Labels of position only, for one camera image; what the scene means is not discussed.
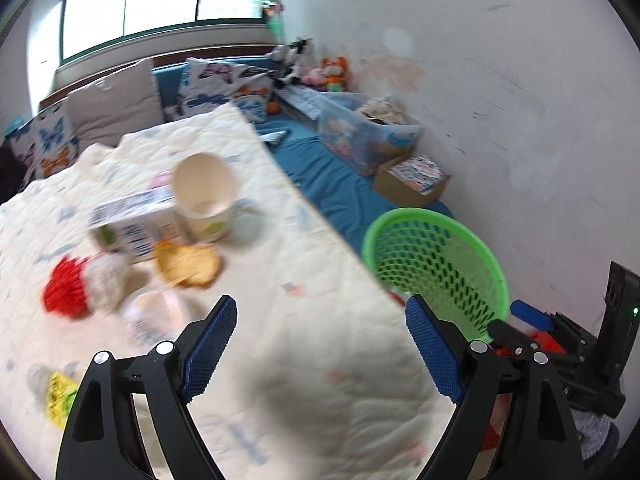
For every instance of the yellow label plastic bottle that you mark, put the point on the yellow label plastic bottle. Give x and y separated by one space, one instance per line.
57 392

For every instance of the white blue milk carton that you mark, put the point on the white blue milk carton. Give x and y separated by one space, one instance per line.
132 232

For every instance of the beige pillow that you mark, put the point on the beige pillow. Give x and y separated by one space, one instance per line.
117 105

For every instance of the colourful picture book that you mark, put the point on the colourful picture book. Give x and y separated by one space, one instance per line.
420 172

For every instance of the white paper cup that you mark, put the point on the white paper cup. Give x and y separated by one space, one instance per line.
205 195

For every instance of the white patterned pad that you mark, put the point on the white patterned pad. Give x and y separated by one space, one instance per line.
302 101

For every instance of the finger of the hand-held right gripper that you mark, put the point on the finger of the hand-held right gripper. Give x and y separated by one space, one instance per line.
510 335
530 312

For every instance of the green hanging decoration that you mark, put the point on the green hanging decoration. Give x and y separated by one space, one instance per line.
272 10

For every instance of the green plastic basket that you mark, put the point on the green plastic basket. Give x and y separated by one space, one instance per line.
430 255

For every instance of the blue mattress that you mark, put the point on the blue mattress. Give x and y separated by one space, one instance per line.
330 185

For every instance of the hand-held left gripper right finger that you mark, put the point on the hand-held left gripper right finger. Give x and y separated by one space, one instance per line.
435 350

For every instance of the orange ball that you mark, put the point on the orange ball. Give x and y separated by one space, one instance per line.
272 107

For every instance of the brown bread slice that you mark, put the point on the brown bread slice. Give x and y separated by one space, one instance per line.
187 265

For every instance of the large butterfly print pillow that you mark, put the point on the large butterfly print pillow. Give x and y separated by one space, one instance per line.
220 85

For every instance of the white quilted blanket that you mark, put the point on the white quilted blanket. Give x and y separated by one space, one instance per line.
300 335

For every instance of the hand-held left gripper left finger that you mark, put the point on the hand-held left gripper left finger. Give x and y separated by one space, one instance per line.
210 345

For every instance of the clear plastic storage box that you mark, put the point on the clear plastic storage box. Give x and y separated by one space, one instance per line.
355 137

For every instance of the grey knit cloth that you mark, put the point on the grey knit cloth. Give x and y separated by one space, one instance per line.
597 430

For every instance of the grey plush toy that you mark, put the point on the grey plush toy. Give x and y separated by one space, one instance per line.
280 54

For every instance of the brown wooden rail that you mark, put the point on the brown wooden rail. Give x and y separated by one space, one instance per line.
150 60

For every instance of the black white plush toy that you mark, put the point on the black white plush toy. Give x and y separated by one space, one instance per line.
297 60

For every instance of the small butterfly print pillow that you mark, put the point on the small butterfly print pillow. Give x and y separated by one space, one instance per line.
47 140

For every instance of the clear plastic cup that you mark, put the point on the clear plastic cup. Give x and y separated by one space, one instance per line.
150 320

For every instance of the pink plush toy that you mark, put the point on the pink plush toy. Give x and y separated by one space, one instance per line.
314 79

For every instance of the silver foil wrapper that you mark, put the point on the silver foil wrapper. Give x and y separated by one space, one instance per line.
275 136

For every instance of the orange fox plush toy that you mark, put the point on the orange fox plush toy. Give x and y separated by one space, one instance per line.
335 72

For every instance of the cardboard box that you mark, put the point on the cardboard box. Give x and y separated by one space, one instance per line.
400 192

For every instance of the red white fluffy ball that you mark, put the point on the red white fluffy ball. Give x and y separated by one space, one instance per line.
75 285

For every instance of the window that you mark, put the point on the window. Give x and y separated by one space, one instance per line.
165 0

